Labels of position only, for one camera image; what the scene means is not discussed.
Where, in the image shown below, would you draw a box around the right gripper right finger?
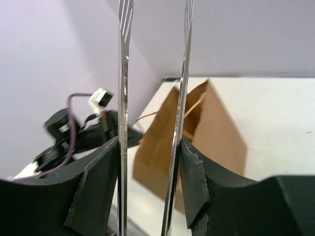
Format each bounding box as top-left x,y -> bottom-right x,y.
179,140 -> 315,236

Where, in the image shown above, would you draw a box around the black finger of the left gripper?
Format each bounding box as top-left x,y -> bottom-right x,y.
127,125 -> 143,148

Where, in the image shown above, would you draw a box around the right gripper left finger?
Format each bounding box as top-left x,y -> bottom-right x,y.
0,138 -> 119,236

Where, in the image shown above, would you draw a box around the metal tongs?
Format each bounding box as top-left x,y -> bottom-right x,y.
118,0 -> 194,236

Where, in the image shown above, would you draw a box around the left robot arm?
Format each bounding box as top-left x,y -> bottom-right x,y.
1,108 -> 120,191

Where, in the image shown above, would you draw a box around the left corner label sticker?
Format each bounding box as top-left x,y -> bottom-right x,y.
161,77 -> 181,83

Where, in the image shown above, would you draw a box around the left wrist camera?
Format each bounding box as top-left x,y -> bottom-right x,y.
89,88 -> 114,112

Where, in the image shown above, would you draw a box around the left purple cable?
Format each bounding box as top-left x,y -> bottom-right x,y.
11,92 -> 94,181

